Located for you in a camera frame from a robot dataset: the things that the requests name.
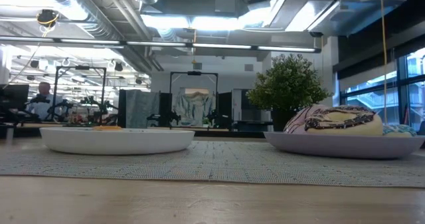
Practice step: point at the grey woven placemat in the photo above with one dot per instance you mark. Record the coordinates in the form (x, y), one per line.
(216, 164)

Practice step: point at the white round plate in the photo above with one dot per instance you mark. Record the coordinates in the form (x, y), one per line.
(116, 142)

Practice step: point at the silver ventilation duct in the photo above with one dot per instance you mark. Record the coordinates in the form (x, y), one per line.
(99, 24)

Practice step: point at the pale draped cloth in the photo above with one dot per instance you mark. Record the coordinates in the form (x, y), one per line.
(194, 109)

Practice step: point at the pink iced drizzled donut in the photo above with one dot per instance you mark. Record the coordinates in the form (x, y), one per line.
(293, 122)

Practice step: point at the blue iced sprinkled donut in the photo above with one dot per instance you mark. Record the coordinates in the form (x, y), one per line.
(398, 129)

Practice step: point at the background black robot arm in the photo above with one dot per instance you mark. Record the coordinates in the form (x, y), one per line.
(164, 117)

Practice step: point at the small orange iced donut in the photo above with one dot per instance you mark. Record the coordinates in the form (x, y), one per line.
(107, 128)

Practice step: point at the black computer monitor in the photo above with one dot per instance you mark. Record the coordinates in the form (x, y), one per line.
(15, 96)

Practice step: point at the LED light strip bar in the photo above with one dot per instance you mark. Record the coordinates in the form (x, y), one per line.
(156, 44)

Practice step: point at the lilac round plate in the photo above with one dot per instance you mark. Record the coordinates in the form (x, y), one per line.
(332, 147)

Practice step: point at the grey partition panel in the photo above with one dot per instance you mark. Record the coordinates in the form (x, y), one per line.
(141, 107)

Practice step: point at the person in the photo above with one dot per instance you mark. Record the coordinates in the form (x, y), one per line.
(44, 109)

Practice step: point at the chocolate iced sprinkled donut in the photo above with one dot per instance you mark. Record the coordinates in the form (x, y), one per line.
(348, 129)

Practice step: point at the green potted plant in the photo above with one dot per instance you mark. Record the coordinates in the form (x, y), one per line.
(289, 81)

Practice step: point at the black frame rig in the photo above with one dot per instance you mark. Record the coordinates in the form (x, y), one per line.
(79, 67)
(194, 73)

